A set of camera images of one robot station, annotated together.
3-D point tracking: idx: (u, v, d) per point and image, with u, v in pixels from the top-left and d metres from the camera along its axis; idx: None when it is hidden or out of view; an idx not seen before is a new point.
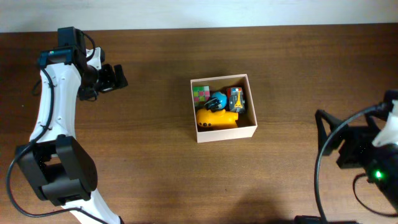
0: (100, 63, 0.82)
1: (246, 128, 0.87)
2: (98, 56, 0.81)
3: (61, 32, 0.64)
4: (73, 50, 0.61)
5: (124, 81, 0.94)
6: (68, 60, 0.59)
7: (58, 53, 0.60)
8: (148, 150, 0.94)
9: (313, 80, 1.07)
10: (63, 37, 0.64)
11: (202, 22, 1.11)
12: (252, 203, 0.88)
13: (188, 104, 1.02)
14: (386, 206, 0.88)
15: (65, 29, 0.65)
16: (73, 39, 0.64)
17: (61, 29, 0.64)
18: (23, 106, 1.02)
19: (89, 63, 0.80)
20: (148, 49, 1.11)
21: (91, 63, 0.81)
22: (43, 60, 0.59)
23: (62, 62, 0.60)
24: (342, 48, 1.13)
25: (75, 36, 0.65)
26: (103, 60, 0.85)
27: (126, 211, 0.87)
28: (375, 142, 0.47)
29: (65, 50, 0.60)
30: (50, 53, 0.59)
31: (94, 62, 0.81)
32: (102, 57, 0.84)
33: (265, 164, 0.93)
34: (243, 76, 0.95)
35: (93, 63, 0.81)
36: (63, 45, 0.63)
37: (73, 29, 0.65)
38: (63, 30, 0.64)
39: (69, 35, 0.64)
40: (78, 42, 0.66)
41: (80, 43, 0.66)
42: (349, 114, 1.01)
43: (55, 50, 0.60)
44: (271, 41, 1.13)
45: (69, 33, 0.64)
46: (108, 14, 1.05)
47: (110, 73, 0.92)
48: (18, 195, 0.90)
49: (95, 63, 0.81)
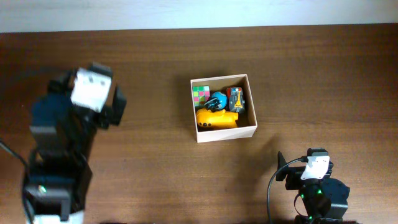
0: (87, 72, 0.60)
1: (246, 128, 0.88)
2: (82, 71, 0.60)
3: (38, 120, 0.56)
4: (68, 195, 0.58)
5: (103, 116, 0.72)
6: (63, 195, 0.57)
7: (55, 173, 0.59)
8: (148, 150, 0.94)
9: (314, 81, 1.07)
10: (45, 137, 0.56)
11: (201, 22, 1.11)
12: (252, 203, 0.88)
13: (188, 104, 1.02)
14: (385, 206, 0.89)
15: (41, 124, 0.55)
16: (58, 139, 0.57)
17: (38, 127, 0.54)
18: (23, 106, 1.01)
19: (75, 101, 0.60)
20: (148, 49, 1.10)
21: (84, 94, 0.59)
22: (40, 162, 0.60)
23: (56, 216, 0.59)
24: (342, 48, 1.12)
25: (66, 209, 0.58)
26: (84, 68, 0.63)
27: (125, 211, 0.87)
28: (301, 178, 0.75)
29: (58, 196, 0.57)
30: (41, 190, 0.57)
31: (89, 102, 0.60)
32: (104, 72, 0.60)
33: (265, 164, 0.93)
34: (243, 76, 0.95)
35: (80, 79, 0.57)
36: (47, 185, 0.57)
37: (54, 130, 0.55)
38: (38, 126, 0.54)
39: (50, 136, 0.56)
40: (64, 134, 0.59)
41: (66, 126, 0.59)
42: (348, 114, 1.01)
43: (48, 186, 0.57)
44: (272, 41, 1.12)
45: (51, 135, 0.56)
46: (108, 14, 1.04)
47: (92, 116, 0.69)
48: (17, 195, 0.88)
49: (78, 76, 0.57)
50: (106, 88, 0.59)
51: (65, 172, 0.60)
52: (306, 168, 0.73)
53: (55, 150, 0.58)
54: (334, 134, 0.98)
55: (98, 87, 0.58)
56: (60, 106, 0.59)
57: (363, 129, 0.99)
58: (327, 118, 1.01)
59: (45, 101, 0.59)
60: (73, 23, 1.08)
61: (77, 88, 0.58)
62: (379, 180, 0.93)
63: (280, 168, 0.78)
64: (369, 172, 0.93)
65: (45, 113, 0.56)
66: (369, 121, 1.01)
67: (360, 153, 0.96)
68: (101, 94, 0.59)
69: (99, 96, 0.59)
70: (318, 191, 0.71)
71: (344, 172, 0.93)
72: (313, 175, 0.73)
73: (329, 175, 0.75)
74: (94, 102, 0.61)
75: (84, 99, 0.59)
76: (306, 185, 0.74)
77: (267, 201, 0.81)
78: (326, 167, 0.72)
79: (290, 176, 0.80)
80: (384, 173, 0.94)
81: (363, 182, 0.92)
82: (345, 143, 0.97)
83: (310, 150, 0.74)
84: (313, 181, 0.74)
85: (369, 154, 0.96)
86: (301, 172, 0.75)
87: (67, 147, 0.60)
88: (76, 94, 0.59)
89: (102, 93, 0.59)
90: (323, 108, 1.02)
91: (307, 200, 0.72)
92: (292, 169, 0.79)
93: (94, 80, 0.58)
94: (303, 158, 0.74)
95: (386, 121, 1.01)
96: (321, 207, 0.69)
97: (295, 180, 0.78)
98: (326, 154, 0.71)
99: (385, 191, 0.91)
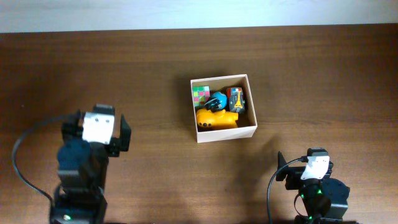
0: (98, 116, 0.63)
1: (246, 128, 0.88)
2: (92, 114, 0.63)
3: (63, 162, 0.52)
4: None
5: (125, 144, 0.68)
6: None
7: (81, 204, 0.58)
8: (148, 150, 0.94)
9: (313, 81, 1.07)
10: (71, 178, 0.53)
11: (201, 22, 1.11)
12: (252, 203, 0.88)
13: (188, 104, 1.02)
14: (385, 206, 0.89)
15: (67, 167, 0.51)
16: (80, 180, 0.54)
17: (63, 171, 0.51)
18: (23, 106, 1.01)
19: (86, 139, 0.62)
20: (148, 49, 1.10)
21: (93, 132, 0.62)
22: (63, 194, 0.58)
23: None
24: (342, 48, 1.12)
25: None
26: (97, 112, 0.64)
27: (126, 211, 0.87)
28: (302, 177, 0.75)
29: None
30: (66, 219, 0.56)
31: (99, 137, 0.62)
32: (109, 111, 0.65)
33: (265, 164, 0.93)
34: (243, 76, 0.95)
35: (87, 119, 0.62)
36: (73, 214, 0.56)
37: (78, 172, 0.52)
38: (64, 170, 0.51)
39: (74, 177, 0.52)
40: (93, 171, 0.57)
41: (93, 163, 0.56)
42: (348, 114, 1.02)
43: (73, 215, 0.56)
44: (271, 41, 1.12)
45: (76, 177, 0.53)
46: (107, 14, 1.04)
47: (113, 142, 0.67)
48: (17, 195, 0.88)
49: (86, 116, 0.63)
50: (111, 124, 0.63)
51: (88, 203, 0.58)
52: (306, 168, 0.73)
53: (80, 187, 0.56)
54: (334, 134, 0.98)
55: (105, 123, 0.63)
56: (81, 148, 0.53)
57: (363, 129, 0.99)
58: (327, 118, 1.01)
59: (68, 143, 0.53)
60: (73, 23, 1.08)
61: (86, 127, 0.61)
62: (379, 180, 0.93)
63: (281, 167, 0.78)
64: (369, 172, 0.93)
65: (69, 156, 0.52)
66: (368, 121, 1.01)
67: (359, 153, 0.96)
68: (107, 133, 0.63)
69: (106, 131, 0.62)
70: (318, 191, 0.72)
71: (344, 172, 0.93)
72: (313, 175, 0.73)
73: (329, 175, 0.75)
74: (102, 137, 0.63)
75: (93, 137, 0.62)
76: (306, 185, 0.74)
77: (267, 201, 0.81)
78: (326, 167, 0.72)
79: (290, 176, 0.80)
80: (384, 172, 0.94)
81: (362, 181, 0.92)
82: (344, 142, 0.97)
83: (310, 150, 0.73)
84: (313, 181, 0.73)
85: (369, 154, 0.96)
86: (301, 172, 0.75)
87: (90, 185, 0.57)
88: (85, 132, 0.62)
89: (109, 128, 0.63)
90: (323, 108, 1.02)
91: (307, 199, 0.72)
92: (293, 168, 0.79)
93: (100, 117, 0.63)
94: (303, 158, 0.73)
95: (386, 121, 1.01)
96: (320, 206, 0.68)
97: (296, 180, 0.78)
98: (326, 154, 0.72)
99: (385, 191, 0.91)
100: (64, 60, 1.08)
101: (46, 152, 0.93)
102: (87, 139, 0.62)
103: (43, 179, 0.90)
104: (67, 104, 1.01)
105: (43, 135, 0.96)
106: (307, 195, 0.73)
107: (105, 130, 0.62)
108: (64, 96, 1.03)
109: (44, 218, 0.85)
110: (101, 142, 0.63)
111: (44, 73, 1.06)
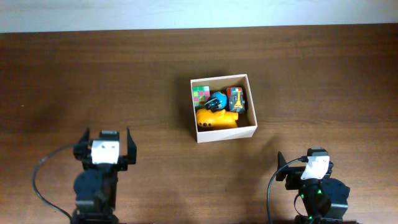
0: (105, 144, 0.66)
1: (246, 128, 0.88)
2: (99, 142, 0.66)
3: (80, 193, 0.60)
4: None
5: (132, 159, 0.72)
6: None
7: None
8: (148, 151, 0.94)
9: (313, 81, 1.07)
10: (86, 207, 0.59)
11: (201, 22, 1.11)
12: (252, 203, 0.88)
13: (188, 104, 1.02)
14: (385, 206, 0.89)
15: (83, 196, 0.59)
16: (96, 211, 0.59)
17: (79, 202, 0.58)
18: (23, 106, 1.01)
19: (97, 162, 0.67)
20: (148, 49, 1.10)
21: (101, 156, 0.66)
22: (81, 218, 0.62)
23: None
24: (342, 48, 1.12)
25: None
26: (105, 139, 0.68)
27: (125, 212, 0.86)
28: (302, 178, 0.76)
29: None
30: None
31: (106, 160, 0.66)
32: (114, 137, 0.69)
33: (265, 164, 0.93)
34: (243, 76, 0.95)
35: (95, 147, 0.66)
36: None
37: (92, 203, 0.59)
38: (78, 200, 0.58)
39: (91, 208, 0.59)
40: (108, 198, 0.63)
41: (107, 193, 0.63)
42: (348, 114, 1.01)
43: None
44: (271, 41, 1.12)
45: (92, 207, 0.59)
46: (107, 14, 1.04)
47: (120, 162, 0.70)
48: (17, 195, 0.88)
49: (92, 145, 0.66)
50: (117, 149, 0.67)
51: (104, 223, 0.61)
52: (306, 168, 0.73)
53: (97, 216, 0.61)
54: (334, 134, 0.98)
55: (111, 149, 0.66)
56: (95, 180, 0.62)
57: (363, 129, 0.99)
58: (327, 118, 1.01)
59: (84, 175, 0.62)
60: (73, 23, 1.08)
61: (93, 154, 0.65)
62: (379, 180, 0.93)
63: (281, 167, 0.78)
64: (369, 172, 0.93)
65: (82, 186, 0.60)
66: (369, 121, 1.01)
67: (359, 153, 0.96)
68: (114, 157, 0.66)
69: (112, 155, 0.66)
70: (318, 191, 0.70)
71: (344, 172, 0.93)
72: (313, 175, 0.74)
73: (329, 175, 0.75)
74: (110, 159, 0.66)
75: (102, 160, 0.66)
76: (306, 185, 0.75)
77: (267, 203, 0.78)
78: (326, 167, 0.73)
79: (290, 176, 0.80)
80: (384, 173, 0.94)
81: (362, 182, 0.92)
82: (344, 142, 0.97)
83: (310, 150, 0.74)
84: (313, 181, 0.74)
85: (369, 154, 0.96)
86: (301, 172, 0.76)
87: (107, 213, 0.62)
88: (94, 157, 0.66)
89: (115, 152, 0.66)
90: (323, 108, 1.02)
91: (307, 199, 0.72)
92: (293, 168, 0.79)
93: (106, 144, 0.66)
94: (303, 158, 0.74)
95: (386, 121, 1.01)
96: (320, 207, 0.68)
97: (296, 180, 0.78)
98: (325, 154, 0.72)
99: (385, 191, 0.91)
100: (64, 60, 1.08)
101: (46, 152, 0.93)
102: (98, 162, 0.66)
103: (42, 180, 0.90)
104: (66, 105, 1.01)
105: (42, 135, 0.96)
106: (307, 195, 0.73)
107: (111, 155, 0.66)
108: (64, 96, 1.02)
109: (44, 218, 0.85)
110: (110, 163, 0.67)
111: (44, 73, 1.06)
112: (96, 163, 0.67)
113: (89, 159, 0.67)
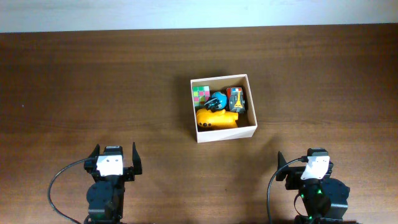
0: (108, 158, 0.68)
1: (246, 128, 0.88)
2: (102, 158, 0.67)
3: (93, 203, 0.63)
4: None
5: (138, 170, 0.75)
6: None
7: None
8: (148, 151, 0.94)
9: (314, 81, 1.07)
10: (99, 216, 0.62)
11: (201, 22, 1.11)
12: (252, 203, 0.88)
13: (188, 104, 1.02)
14: (385, 206, 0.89)
15: (96, 207, 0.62)
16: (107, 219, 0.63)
17: (91, 210, 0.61)
18: (23, 106, 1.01)
19: (104, 175, 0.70)
20: (148, 49, 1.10)
21: (107, 169, 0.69)
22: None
23: None
24: (342, 48, 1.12)
25: None
26: (108, 153, 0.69)
27: (126, 212, 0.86)
28: (302, 177, 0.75)
29: None
30: None
31: (113, 172, 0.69)
32: (117, 150, 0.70)
33: (265, 164, 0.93)
34: (243, 76, 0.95)
35: (99, 163, 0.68)
36: None
37: (104, 211, 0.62)
38: (94, 210, 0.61)
39: (101, 216, 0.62)
40: (117, 208, 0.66)
41: (115, 202, 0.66)
42: (349, 115, 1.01)
43: None
44: (272, 41, 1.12)
45: (102, 216, 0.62)
46: (107, 14, 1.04)
47: (127, 172, 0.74)
48: (17, 195, 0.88)
49: (97, 160, 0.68)
50: (120, 162, 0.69)
51: None
52: (306, 168, 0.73)
53: None
54: (335, 134, 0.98)
55: (115, 163, 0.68)
56: (106, 190, 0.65)
57: (363, 129, 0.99)
58: (328, 118, 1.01)
59: (95, 187, 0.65)
60: (73, 23, 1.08)
61: (100, 168, 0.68)
62: (379, 180, 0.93)
63: (281, 167, 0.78)
64: (369, 172, 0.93)
65: (96, 198, 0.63)
66: (369, 121, 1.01)
67: (360, 153, 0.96)
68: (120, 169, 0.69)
69: (118, 167, 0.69)
70: (318, 191, 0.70)
71: (344, 172, 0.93)
72: (313, 175, 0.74)
73: (329, 175, 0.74)
74: (116, 171, 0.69)
75: (109, 172, 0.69)
76: (306, 186, 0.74)
77: (267, 203, 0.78)
78: (326, 167, 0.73)
79: (290, 176, 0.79)
80: (384, 173, 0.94)
81: (362, 181, 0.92)
82: (344, 142, 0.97)
83: (310, 150, 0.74)
84: (313, 181, 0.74)
85: (369, 154, 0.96)
86: (301, 172, 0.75)
87: (115, 222, 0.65)
88: (102, 170, 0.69)
89: (120, 165, 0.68)
90: (323, 108, 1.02)
91: (308, 200, 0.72)
92: (293, 168, 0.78)
93: (110, 158, 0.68)
94: (303, 158, 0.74)
95: (386, 121, 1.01)
96: (320, 206, 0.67)
97: (296, 179, 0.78)
98: (326, 154, 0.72)
99: (385, 191, 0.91)
100: (64, 60, 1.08)
101: (47, 153, 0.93)
102: (106, 173, 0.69)
103: (42, 179, 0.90)
104: (66, 105, 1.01)
105: (42, 135, 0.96)
106: (307, 195, 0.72)
107: (117, 167, 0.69)
108: (64, 96, 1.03)
109: (44, 217, 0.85)
110: (117, 175, 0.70)
111: (44, 73, 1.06)
112: (104, 176, 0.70)
113: (97, 172, 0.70)
